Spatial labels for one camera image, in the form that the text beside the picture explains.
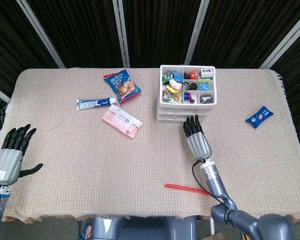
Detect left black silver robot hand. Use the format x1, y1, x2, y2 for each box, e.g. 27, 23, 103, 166
0, 124, 44, 187

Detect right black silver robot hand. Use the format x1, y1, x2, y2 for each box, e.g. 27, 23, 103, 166
182, 114, 213, 160

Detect clear plastic container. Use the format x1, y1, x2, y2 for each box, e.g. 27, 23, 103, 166
155, 119, 204, 127

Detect clear drawer under tray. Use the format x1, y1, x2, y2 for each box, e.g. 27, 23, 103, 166
156, 106, 210, 116

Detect white mahjong tile box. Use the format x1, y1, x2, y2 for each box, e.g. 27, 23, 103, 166
199, 68, 214, 79

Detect red plastic sealing stick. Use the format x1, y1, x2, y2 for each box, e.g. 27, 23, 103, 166
164, 183, 211, 196

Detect colourful toy packets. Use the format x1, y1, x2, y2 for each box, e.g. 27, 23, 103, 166
161, 89, 180, 104

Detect blue green packet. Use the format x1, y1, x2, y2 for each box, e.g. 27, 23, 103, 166
197, 80, 214, 92

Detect small blue snack packet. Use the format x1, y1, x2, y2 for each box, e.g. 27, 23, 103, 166
245, 105, 274, 129

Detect blue pouch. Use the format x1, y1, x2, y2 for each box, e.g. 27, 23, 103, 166
172, 71, 184, 83

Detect pink wet wipes pack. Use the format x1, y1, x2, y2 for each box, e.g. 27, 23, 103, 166
101, 104, 144, 139

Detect beige woven tablecloth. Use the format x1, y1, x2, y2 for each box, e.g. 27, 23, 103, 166
0, 67, 300, 225

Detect blue snack bag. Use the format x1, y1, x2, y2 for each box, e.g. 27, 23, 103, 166
103, 69, 143, 105

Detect grey robot torso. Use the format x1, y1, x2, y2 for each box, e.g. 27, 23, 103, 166
88, 216, 198, 240

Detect blue red package on floor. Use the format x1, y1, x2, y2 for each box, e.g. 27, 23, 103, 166
81, 222, 93, 240

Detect blue white toothpaste tube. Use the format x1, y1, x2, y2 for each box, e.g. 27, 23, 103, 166
76, 97, 118, 111

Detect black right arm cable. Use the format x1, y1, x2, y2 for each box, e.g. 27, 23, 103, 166
191, 159, 232, 209

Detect white drawer organizer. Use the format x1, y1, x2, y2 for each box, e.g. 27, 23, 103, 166
155, 64, 218, 126

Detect black key ring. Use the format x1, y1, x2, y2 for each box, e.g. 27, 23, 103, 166
182, 81, 198, 91

